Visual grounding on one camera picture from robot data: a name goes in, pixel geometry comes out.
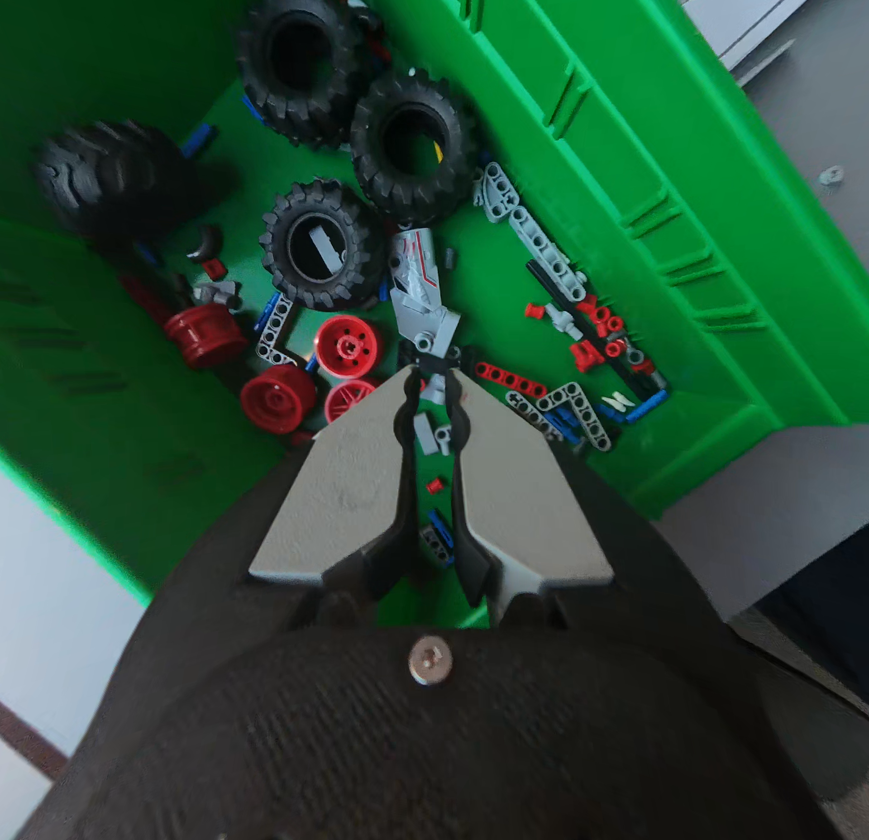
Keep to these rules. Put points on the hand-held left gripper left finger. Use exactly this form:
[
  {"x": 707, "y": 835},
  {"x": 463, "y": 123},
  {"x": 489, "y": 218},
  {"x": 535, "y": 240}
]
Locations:
[{"x": 339, "y": 487}]

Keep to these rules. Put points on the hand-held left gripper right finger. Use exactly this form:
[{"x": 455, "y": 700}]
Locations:
[{"x": 523, "y": 500}]

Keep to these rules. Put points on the black lego connector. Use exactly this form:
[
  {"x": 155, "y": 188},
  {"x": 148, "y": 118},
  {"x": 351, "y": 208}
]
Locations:
[{"x": 434, "y": 365}]

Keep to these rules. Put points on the green plastic bin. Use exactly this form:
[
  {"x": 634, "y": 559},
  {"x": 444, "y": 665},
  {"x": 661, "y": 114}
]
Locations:
[{"x": 611, "y": 175}]

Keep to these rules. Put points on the red lego wheel rim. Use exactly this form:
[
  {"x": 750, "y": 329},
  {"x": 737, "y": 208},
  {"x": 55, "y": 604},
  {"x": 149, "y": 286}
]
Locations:
[
  {"x": 347, "y": 346},
  {"x": 347, "y": 402},
  {"x": 203, "y": 334},
  {"x": 278, "y": 399}
]

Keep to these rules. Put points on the black and blue lego piece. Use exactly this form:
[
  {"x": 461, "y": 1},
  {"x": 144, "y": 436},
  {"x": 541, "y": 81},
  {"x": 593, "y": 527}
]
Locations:
[{"x": 438, "y": 534}]

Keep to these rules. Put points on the small grey lego piece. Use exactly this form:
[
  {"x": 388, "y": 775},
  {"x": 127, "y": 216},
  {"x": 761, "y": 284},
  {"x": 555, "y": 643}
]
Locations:
[{"x": 425, "y": 432}]

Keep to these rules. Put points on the grey angled lego beam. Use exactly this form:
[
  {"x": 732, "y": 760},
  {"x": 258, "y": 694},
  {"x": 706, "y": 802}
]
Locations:
[{"x": 584, "y": 412}]

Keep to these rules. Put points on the red lego beam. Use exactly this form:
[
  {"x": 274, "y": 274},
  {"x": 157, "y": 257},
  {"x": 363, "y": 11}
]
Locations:
[{"x": 509, "y": 378}]

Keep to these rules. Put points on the blue lego axle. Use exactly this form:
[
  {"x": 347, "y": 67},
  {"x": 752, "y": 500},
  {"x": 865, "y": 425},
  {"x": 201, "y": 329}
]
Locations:
[{"x": 646, "y": 405}]

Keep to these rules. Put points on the short grey lego beam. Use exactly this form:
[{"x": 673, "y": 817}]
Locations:
[{"x": 275, "y": 331}]

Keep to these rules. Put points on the plain grey lego panel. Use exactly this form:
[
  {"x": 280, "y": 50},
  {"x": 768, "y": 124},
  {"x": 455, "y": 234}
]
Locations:
[{"x": 434, "y": 327}]

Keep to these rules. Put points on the black lego tyre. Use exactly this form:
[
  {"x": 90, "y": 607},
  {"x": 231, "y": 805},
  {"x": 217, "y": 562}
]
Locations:
[
  {"x": 380, "y": 168},
  {"x": 285, "y": 270},
  {"x": 271, "y": 79},
  {"x": 102, "y": 178}
]

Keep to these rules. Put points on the grey red-striped lego panel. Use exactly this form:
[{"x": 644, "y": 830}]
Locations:
[{"x": 415, "y": 270}]

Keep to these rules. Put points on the long grey lego beam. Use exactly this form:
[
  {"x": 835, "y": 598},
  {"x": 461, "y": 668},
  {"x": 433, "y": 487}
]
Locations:
[{"x": 546, "y": 253}]

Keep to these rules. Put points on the black curved lego piece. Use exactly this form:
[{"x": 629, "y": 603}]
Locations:
[{"x": 202, "y": 242}]

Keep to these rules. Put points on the grey curved lego connector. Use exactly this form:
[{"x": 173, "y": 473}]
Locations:
[{"x": 495, "y": 192}]

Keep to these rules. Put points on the blue lego pin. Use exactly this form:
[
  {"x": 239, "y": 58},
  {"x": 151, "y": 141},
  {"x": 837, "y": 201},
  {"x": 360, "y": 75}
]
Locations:
[{"x": 199, "y": 141}]

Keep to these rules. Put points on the pile of small red pieces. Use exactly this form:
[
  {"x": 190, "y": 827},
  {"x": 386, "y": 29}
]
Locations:
[{"x": 604, "y": 331}]

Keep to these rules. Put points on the pile of small technic parts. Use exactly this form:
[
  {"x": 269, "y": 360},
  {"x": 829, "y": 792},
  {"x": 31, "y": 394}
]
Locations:
[{"x": 563, "y": 297}]

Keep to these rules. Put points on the white cabinet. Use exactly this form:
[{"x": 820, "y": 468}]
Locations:
[{"x": 747, "y": 5}]

